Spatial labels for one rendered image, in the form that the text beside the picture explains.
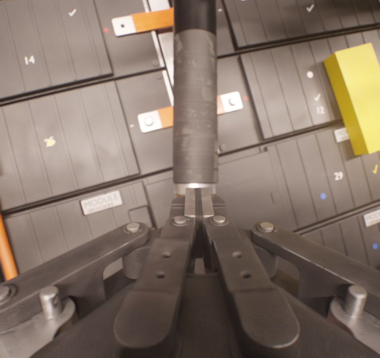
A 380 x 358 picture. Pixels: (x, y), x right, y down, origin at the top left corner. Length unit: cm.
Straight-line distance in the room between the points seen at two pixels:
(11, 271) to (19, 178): 12
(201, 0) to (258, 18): 19
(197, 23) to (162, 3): 19
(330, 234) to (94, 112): 39
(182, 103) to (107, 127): 15
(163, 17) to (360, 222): 44
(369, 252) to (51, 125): 51
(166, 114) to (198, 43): 14
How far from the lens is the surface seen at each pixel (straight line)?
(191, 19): 30
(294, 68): 47
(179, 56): 29
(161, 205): 37
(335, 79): 49
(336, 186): 48
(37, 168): 40
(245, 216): 40
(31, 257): 42
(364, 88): 50
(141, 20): 45
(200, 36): 29
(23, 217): 41
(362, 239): 52
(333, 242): 49
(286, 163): 43
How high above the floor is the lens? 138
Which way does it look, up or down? 80 degrees down
